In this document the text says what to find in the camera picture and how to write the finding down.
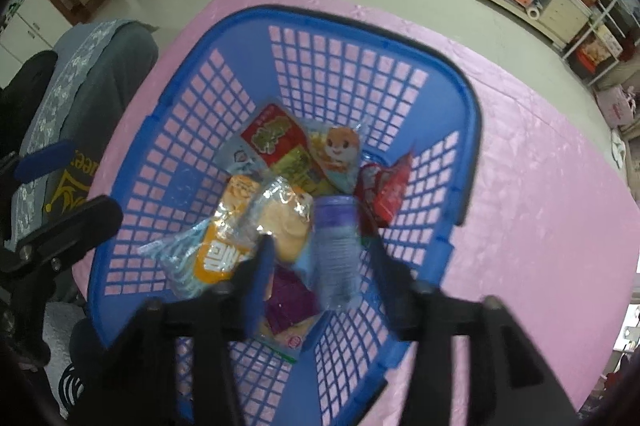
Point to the blue purple snack packet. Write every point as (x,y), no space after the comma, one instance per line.
(335,251)

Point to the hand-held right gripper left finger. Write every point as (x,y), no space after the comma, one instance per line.
(260,281)

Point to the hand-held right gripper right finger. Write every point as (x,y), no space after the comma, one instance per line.
(385,286)

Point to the orange printed snack box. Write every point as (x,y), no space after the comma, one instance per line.
(597,50)

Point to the white shelf rack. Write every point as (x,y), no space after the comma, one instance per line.
(612,15)

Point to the pink tablecloth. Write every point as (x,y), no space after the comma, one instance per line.
(525,206)

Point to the white slippers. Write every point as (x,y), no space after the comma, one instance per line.
(620,148)

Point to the red yellow snack packet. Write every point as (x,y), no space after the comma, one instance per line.
(272,133)

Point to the white cupboard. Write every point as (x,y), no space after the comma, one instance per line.
(20,25)

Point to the orange snack packet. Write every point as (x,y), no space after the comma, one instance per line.
(220,251)

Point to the black chair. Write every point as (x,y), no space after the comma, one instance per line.
(27,95)

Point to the white paper roll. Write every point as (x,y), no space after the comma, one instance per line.
(535,11)

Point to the teal square snack packet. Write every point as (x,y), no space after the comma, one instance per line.
(285,216)

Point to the pink bag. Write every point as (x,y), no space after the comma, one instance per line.
(620,103)

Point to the cartoon hamster snack packet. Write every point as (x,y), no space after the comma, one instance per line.
(340,145)

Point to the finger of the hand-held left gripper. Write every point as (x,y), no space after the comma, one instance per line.
(75,226)
(45,160)

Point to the blue plastic basket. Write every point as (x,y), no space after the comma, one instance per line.
(177,188)

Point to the chair with grey cover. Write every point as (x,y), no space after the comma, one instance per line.
(85,80)

